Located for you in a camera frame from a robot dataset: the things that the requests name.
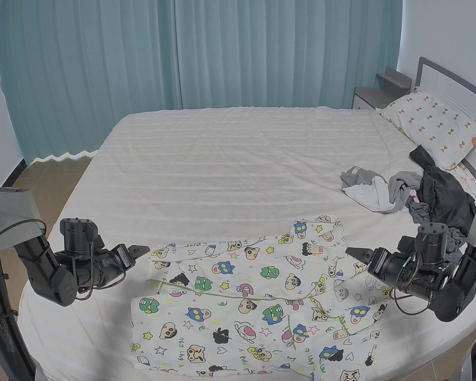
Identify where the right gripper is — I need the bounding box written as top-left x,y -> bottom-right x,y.
346,247 -> 415,291

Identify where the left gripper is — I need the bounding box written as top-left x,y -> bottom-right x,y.
93,244 -> 150,287

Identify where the white printed pyjama top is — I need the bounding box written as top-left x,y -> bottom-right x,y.
130,214 -> 393,381

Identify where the pile of clothes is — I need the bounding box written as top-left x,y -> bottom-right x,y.
340,144 -> 476,250

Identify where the bed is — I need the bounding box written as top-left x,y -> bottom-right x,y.
18,57 -> 476,381

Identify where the white printed pillow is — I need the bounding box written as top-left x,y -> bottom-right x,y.
376,89 -> 476,170
452,160 -> 476,197

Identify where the grey white bedside table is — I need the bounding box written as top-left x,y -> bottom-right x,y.
353,67 -> 412,110

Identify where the blue-green curtain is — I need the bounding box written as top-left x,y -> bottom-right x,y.
174,0 -> 403,110
0,0 -> 179,162

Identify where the black cable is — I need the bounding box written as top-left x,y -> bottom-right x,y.
0,219 -> 47,254
391,286 -> 438,315
77,270 -> 126,301

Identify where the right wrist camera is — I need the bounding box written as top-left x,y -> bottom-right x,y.
397,237 -> 418,259

